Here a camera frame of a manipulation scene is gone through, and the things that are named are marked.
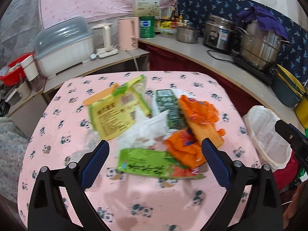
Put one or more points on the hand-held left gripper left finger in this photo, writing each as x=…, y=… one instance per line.
x=95, y=163

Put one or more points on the crumpled white plastic wrap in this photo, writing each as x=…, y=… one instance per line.
x=146, y=127

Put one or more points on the pink dotted curtain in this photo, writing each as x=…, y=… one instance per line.
x=84, y=0

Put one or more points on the long green cardboard box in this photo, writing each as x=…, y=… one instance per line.
x=144, y=161

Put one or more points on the large steel stockpot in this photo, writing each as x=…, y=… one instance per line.
x=259, y=45

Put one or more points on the white cardboard box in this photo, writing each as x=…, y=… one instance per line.
x=145, y=4

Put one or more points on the steel rice cooker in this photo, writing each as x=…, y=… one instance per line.
x=221, y=33

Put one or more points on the small steel pot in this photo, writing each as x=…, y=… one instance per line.
x=187, y=35

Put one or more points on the blue leaf print cloth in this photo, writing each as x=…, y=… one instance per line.
x=216, y=4

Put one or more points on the dark sauce bottle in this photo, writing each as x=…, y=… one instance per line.
x=173, y=13

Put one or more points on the dark green drink carton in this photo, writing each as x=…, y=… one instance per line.
x=168, y=103

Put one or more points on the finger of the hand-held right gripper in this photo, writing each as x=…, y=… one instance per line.
x=286, y=132
x=300, y=158

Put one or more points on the yellow food packet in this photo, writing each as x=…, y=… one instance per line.
x=166, y=24

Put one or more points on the dark blue basin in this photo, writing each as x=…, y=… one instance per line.
x=284, y=91

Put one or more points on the white canister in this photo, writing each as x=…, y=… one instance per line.
x=30, y=69

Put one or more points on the pink panda print tablecloth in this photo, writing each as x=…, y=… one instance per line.
x=72, y=115

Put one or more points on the yellow plastic container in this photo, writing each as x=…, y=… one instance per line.
x=302, y=110

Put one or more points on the green tin can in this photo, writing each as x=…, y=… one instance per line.
x=146, y=27

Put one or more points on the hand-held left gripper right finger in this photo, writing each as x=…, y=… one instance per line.
x=215, y=163

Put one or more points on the wooden side cabinet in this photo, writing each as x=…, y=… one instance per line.
x=72, y=74

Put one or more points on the purple cloth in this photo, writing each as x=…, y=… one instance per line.
x=267, y=20

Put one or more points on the white dish box, clear lid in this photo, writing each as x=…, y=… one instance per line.
x=62, y=55

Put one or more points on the black induction cooker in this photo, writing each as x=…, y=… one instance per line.
x=250, y=68

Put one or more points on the yellow-green snack packet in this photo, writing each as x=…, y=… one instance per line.
x=113, y=118

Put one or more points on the white power plug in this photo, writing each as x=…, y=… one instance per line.
x=94, y=56

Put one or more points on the red plastic basket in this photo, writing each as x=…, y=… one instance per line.
x=12, y=77

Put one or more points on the pink electric kettle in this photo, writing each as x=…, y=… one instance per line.
x=126, y=33

